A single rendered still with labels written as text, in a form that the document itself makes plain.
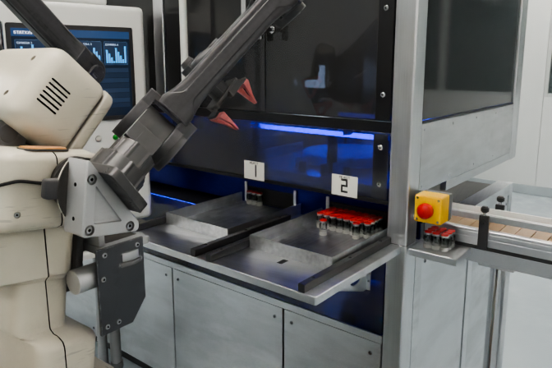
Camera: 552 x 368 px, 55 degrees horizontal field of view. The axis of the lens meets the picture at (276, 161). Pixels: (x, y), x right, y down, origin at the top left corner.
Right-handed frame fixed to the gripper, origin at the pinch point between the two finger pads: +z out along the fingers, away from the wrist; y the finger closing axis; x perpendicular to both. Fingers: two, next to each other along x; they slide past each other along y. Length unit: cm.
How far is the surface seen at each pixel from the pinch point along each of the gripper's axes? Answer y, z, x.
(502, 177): -257, 355, -224
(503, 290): 5, 74, 40
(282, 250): 28.1, 23.6, 15.5
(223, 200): 13.8, 22.3, -33.2
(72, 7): -7, -52, -44
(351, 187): 0.8, 33.4, 14.3
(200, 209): 21.7, 16.0, -30.1
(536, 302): -63, 228, -54
